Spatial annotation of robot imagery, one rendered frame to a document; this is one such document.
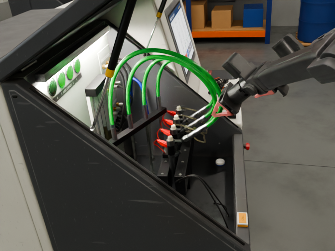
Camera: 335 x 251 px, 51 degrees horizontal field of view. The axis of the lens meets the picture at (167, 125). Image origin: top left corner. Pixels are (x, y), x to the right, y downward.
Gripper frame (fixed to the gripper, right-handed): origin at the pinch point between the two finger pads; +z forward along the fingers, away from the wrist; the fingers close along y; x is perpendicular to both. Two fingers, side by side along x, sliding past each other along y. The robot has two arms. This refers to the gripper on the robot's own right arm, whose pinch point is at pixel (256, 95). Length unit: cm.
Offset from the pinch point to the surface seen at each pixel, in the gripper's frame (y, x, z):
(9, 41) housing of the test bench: 62, 45, 22
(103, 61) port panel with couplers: 48, 6, 34
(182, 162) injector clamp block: -0.4, 15.4, 32.4
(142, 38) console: 45, -11, 24
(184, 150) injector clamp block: 1.2, 7.4, 34.1
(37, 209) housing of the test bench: 24, 62, 43
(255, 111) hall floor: -61, -230, 116
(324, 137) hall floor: -109, -193, 65
